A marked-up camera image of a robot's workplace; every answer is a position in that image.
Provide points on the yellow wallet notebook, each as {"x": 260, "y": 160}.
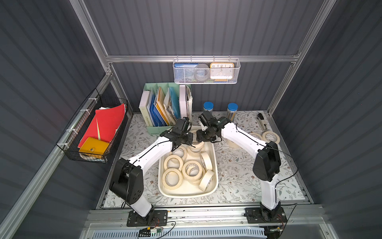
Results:
{"x": 94, "y": 147}

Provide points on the red paper folder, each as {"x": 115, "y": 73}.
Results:
{"x": 105, "y": 124}

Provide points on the yellow white alarm clock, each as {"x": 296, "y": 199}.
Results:
{"x": 222, "y": 71}

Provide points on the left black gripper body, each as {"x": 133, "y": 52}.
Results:
{"x": 183, "y": 138}

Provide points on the blue box in basket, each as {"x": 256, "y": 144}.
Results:
{"x": 184, "y": 72}

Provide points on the mint green file organizer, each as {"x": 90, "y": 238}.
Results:
{"x": 164, "y": 105}

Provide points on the white binder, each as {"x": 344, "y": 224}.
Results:
{"x": 183, "y": 102}

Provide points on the right blue-capped pencil tube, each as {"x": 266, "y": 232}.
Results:
{"x": 231, "y": 111}

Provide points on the black wire side basket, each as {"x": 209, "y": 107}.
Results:
{"x": 69, "y": 144}

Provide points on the left blue-capped pencil tube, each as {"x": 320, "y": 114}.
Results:
{"x": 208, "y": 107}

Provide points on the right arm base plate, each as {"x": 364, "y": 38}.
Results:
{"x": 264, "y": 215}

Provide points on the black white stapler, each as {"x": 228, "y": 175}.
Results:
{"x": 261, "y": 122}

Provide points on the blue-capped pencil tube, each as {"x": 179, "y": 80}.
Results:
{"x": 208, "y": 107}
{"x": 231, "y": 111}

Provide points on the grey tape roll in basket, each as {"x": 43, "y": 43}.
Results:
{"x": 202, "y": 72}

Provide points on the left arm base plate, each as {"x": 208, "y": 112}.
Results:
{"x": 154, "y": 218}

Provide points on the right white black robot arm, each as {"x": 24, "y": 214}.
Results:
{"x": 266, "y": 155}

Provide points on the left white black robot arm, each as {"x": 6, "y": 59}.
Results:
{"x": 127, "y": 178}

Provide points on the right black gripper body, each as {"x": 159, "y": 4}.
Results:
{"x": 204, "y": 136}

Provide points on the white plastic storage box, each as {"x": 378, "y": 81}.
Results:
{"x": 191, "y": 189}

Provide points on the white workspace book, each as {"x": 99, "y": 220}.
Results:
{"x": 144, "y": 108}

